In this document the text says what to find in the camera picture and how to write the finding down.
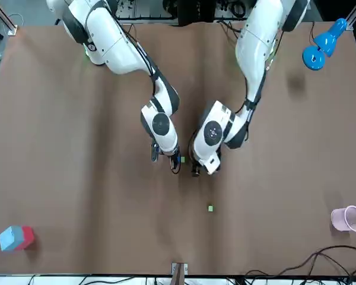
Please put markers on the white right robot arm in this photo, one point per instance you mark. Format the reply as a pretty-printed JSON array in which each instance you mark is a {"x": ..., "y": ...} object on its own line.
[{"x": 112, "y": 41}]

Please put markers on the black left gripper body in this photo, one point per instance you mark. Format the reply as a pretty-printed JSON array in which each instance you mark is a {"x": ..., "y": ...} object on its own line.
[{"x": 195, "y": 167}]

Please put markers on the aluminium frame post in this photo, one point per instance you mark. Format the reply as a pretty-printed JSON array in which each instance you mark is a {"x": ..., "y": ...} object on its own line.
[{"x": 178, "y": 274}]

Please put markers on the blue desk lamp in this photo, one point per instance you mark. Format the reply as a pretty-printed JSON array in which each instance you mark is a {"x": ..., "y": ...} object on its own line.
[{"x": 329, "y": 38}]

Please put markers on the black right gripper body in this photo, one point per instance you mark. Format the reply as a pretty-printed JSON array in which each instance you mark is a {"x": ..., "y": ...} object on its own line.
[{"x": 175, "y": 161}]

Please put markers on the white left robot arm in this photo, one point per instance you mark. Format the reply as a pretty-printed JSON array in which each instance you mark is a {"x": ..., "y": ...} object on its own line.
[{"x": 255, "y": 44}]

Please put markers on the pink mesh cup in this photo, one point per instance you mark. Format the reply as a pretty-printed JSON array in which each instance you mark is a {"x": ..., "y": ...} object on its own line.
[{"x": 341, "y": 219}]

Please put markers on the red and blue box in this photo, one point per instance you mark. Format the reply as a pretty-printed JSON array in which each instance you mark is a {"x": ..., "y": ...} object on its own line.
[{"x": 13, "y": 239}]

